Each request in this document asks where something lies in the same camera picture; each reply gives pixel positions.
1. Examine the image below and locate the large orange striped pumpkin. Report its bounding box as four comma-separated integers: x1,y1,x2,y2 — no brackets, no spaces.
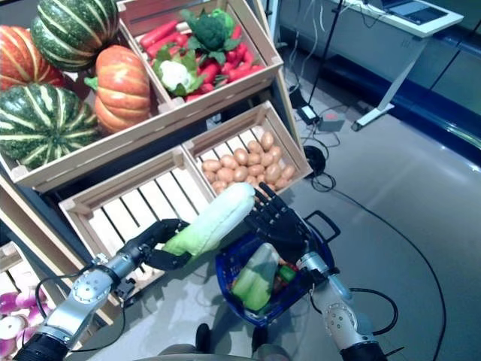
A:
0,25,67,91

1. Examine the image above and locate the long black floor cable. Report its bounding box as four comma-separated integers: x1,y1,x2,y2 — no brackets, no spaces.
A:
311,176,448,361

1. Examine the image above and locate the white cauliflower with leaves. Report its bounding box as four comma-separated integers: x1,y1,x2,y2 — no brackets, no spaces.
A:
152,47,206,97

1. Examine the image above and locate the blue plastic shopping basket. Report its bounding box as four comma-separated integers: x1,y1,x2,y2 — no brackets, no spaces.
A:
214,210,341,328

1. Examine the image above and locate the black round floor socket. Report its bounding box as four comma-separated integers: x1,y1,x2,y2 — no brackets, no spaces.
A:
302,145,327,177

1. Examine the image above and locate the wooden onion crate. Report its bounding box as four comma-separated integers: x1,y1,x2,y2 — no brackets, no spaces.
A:
0,240,50,361

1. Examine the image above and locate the wooden slatted cabbage crate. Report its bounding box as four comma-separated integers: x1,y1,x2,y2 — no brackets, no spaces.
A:
59,145,222,302

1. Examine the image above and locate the grey box red button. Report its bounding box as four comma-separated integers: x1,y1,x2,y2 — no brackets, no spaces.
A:
318,111,346,132

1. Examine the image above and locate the white desk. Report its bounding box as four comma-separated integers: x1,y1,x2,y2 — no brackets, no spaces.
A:
280,0,465,132

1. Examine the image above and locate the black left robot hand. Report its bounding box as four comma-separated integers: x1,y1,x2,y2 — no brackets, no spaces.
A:
122,218,198,272

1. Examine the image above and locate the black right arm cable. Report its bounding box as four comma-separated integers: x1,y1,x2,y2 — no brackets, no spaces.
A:
347,287,399,335

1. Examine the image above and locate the wooden carrot crate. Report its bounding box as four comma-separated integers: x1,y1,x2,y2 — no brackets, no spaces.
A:
116,0,283,114

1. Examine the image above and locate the power adapter brick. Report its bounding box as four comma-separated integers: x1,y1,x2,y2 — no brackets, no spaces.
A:
298,105,321,125

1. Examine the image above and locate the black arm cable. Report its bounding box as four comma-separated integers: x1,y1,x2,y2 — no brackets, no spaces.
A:
35,262,129,353
347,287,399,335

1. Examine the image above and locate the green striped pumpkin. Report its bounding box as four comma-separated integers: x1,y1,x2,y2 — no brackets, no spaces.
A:
30,0,120,73
0,83,101,170

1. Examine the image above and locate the small orange pumpkin green stem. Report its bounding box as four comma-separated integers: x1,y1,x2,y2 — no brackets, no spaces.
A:
84,44,152,135

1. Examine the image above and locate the black pole stand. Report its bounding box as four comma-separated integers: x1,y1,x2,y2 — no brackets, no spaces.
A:
308,0,345,110

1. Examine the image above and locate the wooden potato crate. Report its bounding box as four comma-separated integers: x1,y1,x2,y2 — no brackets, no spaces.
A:
182,100,313,196

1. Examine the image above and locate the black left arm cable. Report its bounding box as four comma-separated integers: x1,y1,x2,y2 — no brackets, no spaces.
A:
35,262,129,353

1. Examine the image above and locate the green broccoli head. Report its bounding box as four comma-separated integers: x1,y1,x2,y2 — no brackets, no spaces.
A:
180,8,241,64

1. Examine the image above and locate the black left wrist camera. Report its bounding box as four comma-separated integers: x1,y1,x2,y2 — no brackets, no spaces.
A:
114,278,137,300

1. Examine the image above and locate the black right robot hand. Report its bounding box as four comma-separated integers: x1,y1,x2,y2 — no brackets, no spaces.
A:
244,182,320,264

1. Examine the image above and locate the grey laptop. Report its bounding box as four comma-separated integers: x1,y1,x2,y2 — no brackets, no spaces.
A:
381,0,450,24

